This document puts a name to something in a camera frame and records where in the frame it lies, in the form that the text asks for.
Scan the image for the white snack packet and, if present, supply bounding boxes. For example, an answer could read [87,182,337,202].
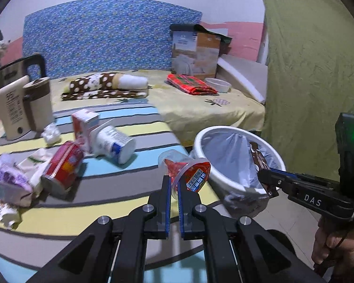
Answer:
[18,147,52,198]

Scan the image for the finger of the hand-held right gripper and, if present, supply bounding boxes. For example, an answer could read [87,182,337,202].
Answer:
[257,169,292,197]
[268,167,301,181]

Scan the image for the white foam board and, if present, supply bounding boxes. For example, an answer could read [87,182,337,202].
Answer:
[218,55,267,104]

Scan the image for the white yogurt cup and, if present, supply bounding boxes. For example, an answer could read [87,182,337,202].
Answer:
[90,119,136,165]

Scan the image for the beige electric kettle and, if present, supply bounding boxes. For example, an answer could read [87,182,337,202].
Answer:
[0,53,52,141]

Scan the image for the white round waste bin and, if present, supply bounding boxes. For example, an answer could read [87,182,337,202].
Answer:
[194,126,286,217]

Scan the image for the crumpled white tissue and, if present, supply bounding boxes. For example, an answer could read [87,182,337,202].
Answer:
[41,123,61,145]

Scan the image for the brown snack wrapper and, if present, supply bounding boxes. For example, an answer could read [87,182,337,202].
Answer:
[249,141,279,198]

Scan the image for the person's right hand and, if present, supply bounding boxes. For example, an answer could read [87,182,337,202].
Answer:
[311,215,354,272]

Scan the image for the green curtain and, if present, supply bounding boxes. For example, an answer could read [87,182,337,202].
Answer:
[255,0,354,183]

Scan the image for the yellow bedsheet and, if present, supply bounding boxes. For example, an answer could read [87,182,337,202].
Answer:
[0,69,266,148]

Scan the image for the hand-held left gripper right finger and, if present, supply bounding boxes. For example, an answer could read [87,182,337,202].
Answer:
[177,180,328,283]

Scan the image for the blue patterned mattress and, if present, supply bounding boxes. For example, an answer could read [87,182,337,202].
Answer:
[23,0,202,80]

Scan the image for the translucent bin liner bag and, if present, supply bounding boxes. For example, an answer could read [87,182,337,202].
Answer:
[201,131,269,217]

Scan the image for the purple snack packet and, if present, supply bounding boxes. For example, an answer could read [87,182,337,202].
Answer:
[0,153,33,208]

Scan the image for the red and white milk carton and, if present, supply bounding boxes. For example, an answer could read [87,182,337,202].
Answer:
[72,109,100,154]

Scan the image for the printed cardboard box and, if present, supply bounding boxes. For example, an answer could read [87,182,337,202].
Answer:
[169,23,222,79]

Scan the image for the striped sheet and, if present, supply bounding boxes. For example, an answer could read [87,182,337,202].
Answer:
[0,99,222,283]

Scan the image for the red can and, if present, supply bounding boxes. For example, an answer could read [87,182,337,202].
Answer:
[41,141,84,196]

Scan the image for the white ceramic bowl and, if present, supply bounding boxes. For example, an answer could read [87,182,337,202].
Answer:
[204,77,232,93]

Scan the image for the white squeezed tube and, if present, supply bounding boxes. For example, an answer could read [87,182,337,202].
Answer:
[0,199,21,229]

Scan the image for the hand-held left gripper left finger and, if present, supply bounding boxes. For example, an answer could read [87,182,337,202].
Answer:
[26,175,172,283]

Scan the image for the clear plastic cup red lid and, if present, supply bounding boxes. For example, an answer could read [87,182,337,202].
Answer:
[158,150,211,199]

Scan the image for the brown polka dot blanket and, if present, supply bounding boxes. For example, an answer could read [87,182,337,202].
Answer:
[61,72,149,101]

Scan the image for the red plaid cloth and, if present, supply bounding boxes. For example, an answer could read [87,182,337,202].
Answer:
[167,74,219,96]

